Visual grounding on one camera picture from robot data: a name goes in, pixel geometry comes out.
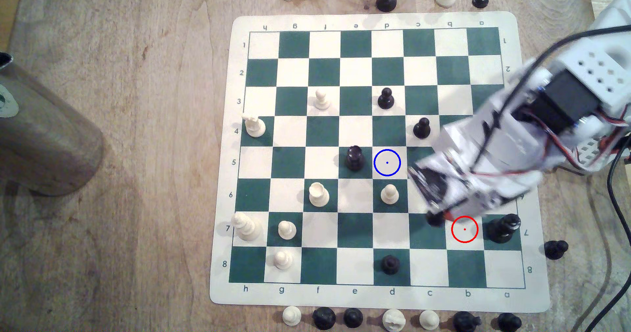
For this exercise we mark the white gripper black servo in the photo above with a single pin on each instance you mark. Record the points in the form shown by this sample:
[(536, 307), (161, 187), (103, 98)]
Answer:
[(427, 187)]

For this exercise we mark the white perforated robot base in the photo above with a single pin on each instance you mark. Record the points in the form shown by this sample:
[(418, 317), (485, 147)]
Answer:
[(591, 152)]

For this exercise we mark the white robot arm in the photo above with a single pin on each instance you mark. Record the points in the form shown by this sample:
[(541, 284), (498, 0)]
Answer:
[(601, 71)]

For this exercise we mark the black king chess piece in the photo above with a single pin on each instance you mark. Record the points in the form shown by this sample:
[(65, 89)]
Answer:
[(502, 229)]

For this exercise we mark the green white chess board mat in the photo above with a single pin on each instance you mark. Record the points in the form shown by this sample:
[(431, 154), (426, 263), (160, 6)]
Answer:
[(355, 228)]

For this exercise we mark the black rook chess piece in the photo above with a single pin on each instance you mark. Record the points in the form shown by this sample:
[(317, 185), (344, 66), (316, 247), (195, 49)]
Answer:
[(354, 159), (324, 318)]

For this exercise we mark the black knight chess piece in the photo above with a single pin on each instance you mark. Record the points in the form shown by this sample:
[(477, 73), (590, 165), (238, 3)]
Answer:
[(465, 322)]

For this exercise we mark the white knight chess piece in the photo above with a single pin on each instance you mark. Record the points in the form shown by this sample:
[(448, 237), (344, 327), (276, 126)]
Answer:
[(394, 321), (255, 127)]

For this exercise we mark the white rook chess piece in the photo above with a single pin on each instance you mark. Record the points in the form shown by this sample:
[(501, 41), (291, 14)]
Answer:
[(319, 196)]

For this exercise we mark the black bishop chess piece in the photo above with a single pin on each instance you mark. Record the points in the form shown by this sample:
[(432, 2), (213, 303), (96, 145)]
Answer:
[(509, 322)]

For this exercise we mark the brown cylindrical post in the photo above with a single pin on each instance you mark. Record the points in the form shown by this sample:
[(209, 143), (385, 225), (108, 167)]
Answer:
[(44, 145)]

